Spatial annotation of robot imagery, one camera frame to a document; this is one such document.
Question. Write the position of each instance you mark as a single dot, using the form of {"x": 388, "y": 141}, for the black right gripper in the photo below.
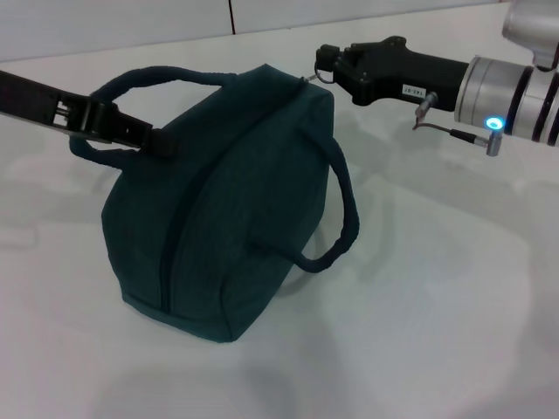
{"x": 402, "y": 76}

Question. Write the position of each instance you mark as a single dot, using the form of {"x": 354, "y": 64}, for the dark teal insulated bag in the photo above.
{"x": 227, "y": 209}

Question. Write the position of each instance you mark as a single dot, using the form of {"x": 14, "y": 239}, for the silver metal pin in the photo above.
{"x": 425, "y": 109}

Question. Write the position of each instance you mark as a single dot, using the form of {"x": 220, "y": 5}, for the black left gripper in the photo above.
{"x": 43, "y": 107}

